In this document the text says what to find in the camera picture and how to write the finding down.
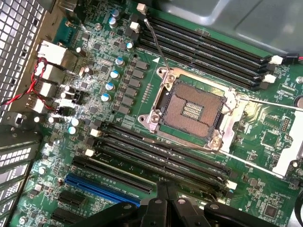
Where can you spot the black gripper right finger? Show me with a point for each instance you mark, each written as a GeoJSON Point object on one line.
{"type": "Point", "coordinates": [182, 212]}

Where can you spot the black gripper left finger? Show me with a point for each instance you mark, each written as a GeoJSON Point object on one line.
{"type": "Point", "coordinates": [156, 212]}

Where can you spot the black RAM slot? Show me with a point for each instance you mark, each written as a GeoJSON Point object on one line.
{"type": "Point", "coordinates": [213, 39]}
{"type": "Point", "coordinates": [213, 48]}
{"type": "Point", "coordinates": [113, 126]}
{"type": "Point", "coordinates": [142, 166]}
{"type": "Point", "coordinates": [213, 57]}
{"type": "Point", "coordinates": [142, 146]}
{"type": "Point", "coordinates": [213, 66]}
{"type": "Point", "coordinates": [142, 156]}

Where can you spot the long black expansion slot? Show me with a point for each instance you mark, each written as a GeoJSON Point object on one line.
{"type": "Point", "coordinates": [111, 175]}

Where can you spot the blue expansion slot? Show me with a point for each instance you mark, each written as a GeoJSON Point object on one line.
{"type": "Point", "coordinates": [101, 189]}

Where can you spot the green motherboard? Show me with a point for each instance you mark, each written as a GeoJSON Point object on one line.
{"type": "Point", "coordinates": [248, 196]}

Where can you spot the short black expansion slot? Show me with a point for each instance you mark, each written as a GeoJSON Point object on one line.
{"type": "Point", "coordinates": [66, 215]}
{"type": "Point", "coordinates": [72, 198]}

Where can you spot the CPU socket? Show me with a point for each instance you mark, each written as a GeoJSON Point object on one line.
{"type": "Point", "coordinates": [191, 111]}

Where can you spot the silver socket cover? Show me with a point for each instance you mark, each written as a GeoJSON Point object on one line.
{"type": "Point", "coordinates": [291, 142]}

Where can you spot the coin cell battery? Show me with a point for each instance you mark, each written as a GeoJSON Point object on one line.
{"type": "Point", "coordinates": [300, 101]}

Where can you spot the socket locking lever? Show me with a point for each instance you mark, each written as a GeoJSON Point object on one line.
{"type": "Point", "coordinates": [157, 45]}

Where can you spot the open PC case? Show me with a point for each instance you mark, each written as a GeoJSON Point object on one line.
{"type": "Point", "coordinates": [236, 19]}

